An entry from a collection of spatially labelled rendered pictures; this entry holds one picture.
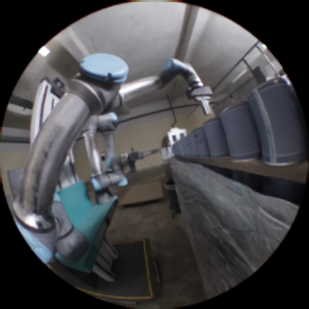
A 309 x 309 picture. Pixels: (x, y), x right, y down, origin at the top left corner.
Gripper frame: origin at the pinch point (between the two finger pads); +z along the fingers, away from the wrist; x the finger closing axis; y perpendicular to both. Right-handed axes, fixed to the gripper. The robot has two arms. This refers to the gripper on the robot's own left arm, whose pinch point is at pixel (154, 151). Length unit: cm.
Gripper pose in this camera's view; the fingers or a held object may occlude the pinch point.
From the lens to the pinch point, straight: 60.3
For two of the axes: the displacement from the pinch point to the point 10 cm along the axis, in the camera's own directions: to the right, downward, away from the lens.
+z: 9.7, -2.5, -0.4
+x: 0.4, -0.1, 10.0
